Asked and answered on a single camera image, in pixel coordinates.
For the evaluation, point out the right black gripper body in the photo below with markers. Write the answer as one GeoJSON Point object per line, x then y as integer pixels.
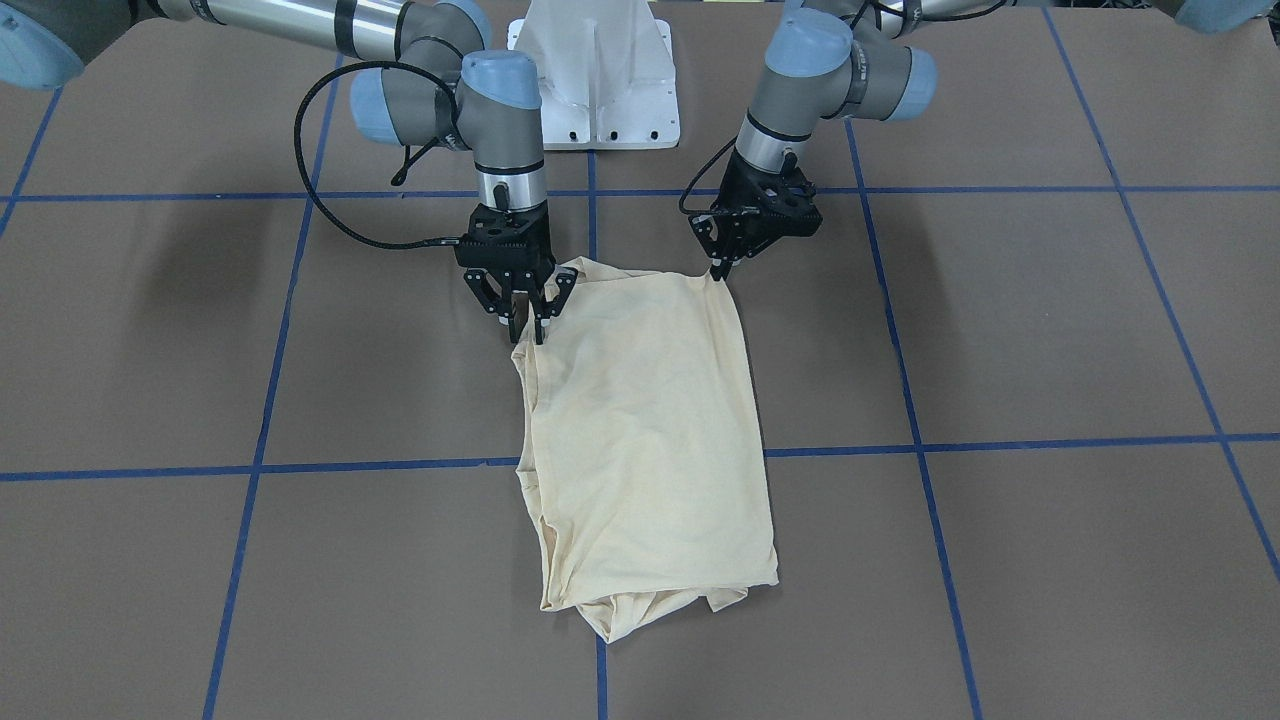
{"type": "Point", "coordinates": [484, 294]}

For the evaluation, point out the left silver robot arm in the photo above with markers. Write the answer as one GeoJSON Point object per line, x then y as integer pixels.
{"type": "Point", "coordinates": [826, 60]}

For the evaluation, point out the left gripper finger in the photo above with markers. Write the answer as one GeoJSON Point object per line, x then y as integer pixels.
{"type": "Point", "coordinates": [731, 249]}
{"type": "Point", "coordinates": [714, 243]}

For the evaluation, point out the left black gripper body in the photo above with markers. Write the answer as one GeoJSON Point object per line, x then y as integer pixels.
{"type": "Point", "coordinates": [711, 240]}

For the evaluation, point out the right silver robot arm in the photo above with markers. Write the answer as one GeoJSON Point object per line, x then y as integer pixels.
{"type": "Point", "coordinates": [424, 75]}

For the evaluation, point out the beige long-sleeve graphic shirt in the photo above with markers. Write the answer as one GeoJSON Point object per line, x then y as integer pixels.
{"type": "Point", "coordinates": [643, 470]}

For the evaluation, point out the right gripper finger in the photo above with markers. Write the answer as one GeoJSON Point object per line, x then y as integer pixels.
{"type": "Point", "coordinates": [549, 302]}
{"type": "Point", "coordinates": [496, 293]}

